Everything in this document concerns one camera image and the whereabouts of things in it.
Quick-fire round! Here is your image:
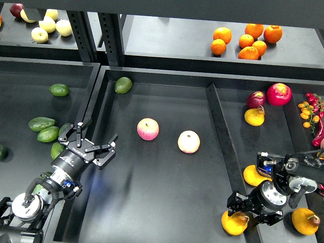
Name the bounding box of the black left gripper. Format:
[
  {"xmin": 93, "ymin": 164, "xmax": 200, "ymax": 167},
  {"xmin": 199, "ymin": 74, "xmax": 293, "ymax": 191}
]
[{"xmin": 51, "ymin": 118, "xmax": 118, "ymax": 181}]

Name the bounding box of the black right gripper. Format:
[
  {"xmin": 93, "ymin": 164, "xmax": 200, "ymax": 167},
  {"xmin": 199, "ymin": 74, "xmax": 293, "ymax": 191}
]
[{"xmin": 227, "ymin": 180, "xmax": 288, "ymax": 226}]

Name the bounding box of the long green avocado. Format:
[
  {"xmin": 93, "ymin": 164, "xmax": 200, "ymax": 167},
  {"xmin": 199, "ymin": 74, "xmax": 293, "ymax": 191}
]
[{"xmin": 32, "ymin": 172, "xmax": 52, "ymax": 194}]

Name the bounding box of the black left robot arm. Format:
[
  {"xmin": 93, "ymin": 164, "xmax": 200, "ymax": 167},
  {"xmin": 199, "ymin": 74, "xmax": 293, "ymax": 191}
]
[{"xmin": 1, "ymin": 120, "xmax": 118, "ymax": 242}]

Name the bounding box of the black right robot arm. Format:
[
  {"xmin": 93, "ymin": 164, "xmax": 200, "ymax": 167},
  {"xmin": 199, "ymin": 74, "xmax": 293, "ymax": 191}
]
[{"xmin": 227, "ymin": 151, "xmax": 323, "ymax": 226}]

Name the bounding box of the light green avocado pile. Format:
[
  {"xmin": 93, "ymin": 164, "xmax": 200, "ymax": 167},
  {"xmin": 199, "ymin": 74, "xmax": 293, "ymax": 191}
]
[{"xmin": 37, "ymin": 126, "xmax": 59, "ymax": 143}]

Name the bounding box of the green avocado left tray top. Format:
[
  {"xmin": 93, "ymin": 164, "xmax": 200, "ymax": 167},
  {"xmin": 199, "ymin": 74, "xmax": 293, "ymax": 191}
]
[{"xmin": 49, "ymin": 84, "xmax": 70, "ymax": 97}]

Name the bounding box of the green avocado tray corner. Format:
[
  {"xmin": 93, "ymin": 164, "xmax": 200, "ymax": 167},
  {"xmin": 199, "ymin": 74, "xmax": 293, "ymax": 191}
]
[{"xmin": 114, "ymin": 76, "xmax": 133, "ymax": 94}]

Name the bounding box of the dark avocado left edge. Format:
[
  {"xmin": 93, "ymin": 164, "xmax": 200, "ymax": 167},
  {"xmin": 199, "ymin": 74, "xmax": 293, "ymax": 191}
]
[{"xmin": 0, "ymin": 144, "xmax": 8, "ymax": 159}]

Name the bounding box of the yellow pear upper right tray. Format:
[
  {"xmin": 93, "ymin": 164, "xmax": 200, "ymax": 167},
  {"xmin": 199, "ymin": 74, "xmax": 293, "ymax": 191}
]
[{"xmin": 244, "ymin": 106, "xmax": 265, "ymax": 127}]

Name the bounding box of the pale yellow pear right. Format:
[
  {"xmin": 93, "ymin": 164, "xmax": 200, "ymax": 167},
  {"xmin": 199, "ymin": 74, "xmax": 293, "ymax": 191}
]
[{"xmin": 56, "ymin": 19, "xmax": 72, "ymax": 37}]

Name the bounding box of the pale yellow pear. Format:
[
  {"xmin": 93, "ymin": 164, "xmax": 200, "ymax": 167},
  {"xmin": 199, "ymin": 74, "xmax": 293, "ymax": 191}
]
[
  {"xmin": 56, "ymin": 19, "xmax": 72, "ymax": 37},
  {"xmin": 31, "ymin": 27, "xmax": 49, "ymax": 44},
  {"xmin": 45, "ymin": 9, "xmax": 58, "ymax": 21},
  {"xmin": 38, "ymin": 16, "xmax": 56, "ymax": 33}
]

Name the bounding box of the pale yellow pear front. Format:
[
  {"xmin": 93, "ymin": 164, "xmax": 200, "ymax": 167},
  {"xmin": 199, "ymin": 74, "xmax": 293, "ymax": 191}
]
[{"xmin": 31, "ymin": 27, "xmax": 49, "ymax": 44}]

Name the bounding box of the pale yellow pear middle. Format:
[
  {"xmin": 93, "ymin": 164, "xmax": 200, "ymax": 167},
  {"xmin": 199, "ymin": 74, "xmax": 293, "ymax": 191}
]
[{"xmin": 38, "ymin": 16, "xmax": 56, "ymax": 33}]

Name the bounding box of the pale yellow pear back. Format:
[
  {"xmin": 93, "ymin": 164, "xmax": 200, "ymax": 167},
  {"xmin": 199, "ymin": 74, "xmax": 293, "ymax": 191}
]
[{"xmin": 45, "ymin": 9, "xmax": 58, "ymax": 21}]

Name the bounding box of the pale yellow pear hidden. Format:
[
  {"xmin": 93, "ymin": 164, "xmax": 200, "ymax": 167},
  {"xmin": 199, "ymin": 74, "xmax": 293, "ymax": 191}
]
[{"xmin": 20, "ymin": 9, "xmax": 35, "ymax": 23}]

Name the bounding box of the pink red apple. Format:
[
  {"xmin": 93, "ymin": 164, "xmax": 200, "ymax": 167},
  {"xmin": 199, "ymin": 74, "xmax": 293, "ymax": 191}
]
[{"xmin": 137, "ymin": 117, "xmax": 159, "ymax": 141}]

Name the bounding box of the red chili pepper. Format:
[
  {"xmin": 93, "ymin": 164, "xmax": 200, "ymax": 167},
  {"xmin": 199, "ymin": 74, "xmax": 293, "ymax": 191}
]
[{"xmin": 311, "ymin": 119, "xmax": 323, "ymax": 147}]

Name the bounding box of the pale pink apple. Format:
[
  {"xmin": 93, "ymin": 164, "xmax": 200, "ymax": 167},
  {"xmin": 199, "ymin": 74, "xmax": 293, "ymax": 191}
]
[{"xmin": 178, "ymin": 130, "xmax": 200, "ymax": 153}]

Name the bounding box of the black centre tray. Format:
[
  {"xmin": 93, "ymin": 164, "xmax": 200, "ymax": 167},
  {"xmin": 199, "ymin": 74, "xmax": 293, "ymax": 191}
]
[{"xmin": 61, "ymin": 66, "xmax": 323, "ymax": 242}]

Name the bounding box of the dark red apple right tray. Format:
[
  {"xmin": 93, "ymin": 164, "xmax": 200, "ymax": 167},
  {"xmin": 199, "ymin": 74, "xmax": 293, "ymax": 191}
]
[{"xmin": 246, "ymin": 91, "xmax": 266, "ymax": 109}]

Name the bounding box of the cherry tomato bunch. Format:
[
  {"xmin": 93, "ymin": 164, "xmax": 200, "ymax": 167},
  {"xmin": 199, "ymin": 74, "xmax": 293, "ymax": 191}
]
[{"xmin": 298, "ymin": 93, "xmax": 323, "ymax": 128}]

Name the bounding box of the bright red apple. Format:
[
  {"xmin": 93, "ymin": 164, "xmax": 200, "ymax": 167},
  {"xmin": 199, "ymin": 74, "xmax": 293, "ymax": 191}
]
[{"xmin": 266, "ymin": 83, "xmax": 292, "ymax": 106}]

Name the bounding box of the dark red apple on shelf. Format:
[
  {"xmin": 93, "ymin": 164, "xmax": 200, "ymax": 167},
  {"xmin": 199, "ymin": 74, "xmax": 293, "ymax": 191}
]
[{"xmin": 9, "ymin": 3, "xmax": 23, "ymax": 18}]

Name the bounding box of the orange front bottom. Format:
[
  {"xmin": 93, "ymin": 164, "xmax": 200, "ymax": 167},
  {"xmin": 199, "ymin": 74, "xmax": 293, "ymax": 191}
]
[{"xmin": 238, "ymin": 46, "xmax": 259, "ymax": 60}]

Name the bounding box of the orange far left bottom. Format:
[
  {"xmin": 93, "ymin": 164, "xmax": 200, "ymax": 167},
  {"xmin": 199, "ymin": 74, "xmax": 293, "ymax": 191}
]
[{"xmin": 211, "ymin": 38, "xmax": 226, "ymax": 55}]

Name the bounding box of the orange lower right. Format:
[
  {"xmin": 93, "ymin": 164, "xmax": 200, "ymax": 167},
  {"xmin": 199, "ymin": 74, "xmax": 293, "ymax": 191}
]
[{"xmin": 252, "ymin": 40, "xmax": 267, "ymax": 57}]

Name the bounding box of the small orange middle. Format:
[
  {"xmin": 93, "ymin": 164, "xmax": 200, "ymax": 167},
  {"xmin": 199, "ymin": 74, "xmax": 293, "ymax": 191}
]
[{"xmin": 238, "ymin": 34, "xmax": 254, "ymax": 49}]

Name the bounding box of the orange far left top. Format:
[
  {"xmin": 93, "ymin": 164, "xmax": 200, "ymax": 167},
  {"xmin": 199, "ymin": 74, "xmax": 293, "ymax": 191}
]
[{"xmin": 213, "ymin": 27, "xmax": 232, "ymax": 45}]

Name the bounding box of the orange top right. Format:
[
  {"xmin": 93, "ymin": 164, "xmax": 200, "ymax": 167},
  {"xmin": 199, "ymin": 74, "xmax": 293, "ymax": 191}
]
[{"xmin": 263, "ymin": 25, "xmax": 283, "ymax": 44}]

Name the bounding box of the orange top centre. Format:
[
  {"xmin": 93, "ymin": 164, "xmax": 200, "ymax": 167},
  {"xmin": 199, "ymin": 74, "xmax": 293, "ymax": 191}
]
[{"xmin": 245, "ymin": 23, "xmax": 264, "ymax": 39}]

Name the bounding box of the dark avocado near tray wall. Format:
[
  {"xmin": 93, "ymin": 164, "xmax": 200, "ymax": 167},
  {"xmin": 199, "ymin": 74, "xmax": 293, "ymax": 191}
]
[{"xmin": 59, "ymin": 123, "xmax": 73, "ymax": 137}]

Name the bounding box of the black shelf upright post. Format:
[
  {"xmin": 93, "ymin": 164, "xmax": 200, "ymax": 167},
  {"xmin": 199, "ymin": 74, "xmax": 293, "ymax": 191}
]
[{"xmin": 66, "ymin": 11, "xmax": 126, "ymax": 67}]

